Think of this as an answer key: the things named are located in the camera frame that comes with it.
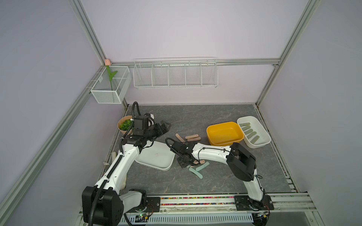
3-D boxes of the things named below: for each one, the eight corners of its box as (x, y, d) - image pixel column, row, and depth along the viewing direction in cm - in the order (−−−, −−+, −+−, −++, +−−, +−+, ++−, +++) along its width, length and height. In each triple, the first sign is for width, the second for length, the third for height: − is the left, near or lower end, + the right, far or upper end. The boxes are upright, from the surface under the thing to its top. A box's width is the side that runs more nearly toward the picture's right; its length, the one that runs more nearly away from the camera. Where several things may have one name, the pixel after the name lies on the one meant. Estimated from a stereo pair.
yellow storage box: (210, 149, 97) (212, 144, 92) (204, 130, 107) (205, 125, 102) (244, 142, 100) (247, 138, 95) (235, 125, 110) (237, 120, 105)
